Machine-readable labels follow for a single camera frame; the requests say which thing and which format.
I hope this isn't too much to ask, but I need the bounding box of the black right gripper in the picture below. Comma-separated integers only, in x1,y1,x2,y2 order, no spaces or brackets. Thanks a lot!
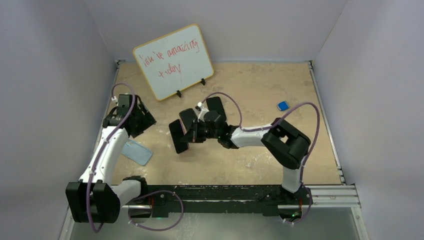
182,119,220,144

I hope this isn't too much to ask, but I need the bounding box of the purple-edged black phone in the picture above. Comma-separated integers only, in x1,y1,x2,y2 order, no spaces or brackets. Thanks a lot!
168,119,189,154

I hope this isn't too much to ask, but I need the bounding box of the light blue phone case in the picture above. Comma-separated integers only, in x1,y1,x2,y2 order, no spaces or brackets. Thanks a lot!
121,139,153,166

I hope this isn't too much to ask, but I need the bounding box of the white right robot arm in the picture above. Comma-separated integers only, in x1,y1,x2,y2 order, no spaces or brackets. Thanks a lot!
178,108,316,204

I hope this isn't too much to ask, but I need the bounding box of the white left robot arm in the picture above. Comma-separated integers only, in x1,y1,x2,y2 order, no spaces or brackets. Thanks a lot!
65,94,156,224

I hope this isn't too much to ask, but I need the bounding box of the yellow-framed whiteboard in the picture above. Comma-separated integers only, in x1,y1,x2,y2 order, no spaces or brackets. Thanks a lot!
132,23,214,101

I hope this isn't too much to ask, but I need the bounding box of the blue whiteboard eraser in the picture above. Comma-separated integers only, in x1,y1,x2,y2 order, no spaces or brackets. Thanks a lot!
277,101,290,112

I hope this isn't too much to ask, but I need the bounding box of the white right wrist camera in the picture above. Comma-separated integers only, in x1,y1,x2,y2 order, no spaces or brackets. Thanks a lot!
195,102,209,122

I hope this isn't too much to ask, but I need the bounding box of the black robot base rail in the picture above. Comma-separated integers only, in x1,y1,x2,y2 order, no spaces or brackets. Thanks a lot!
128,184,313,220

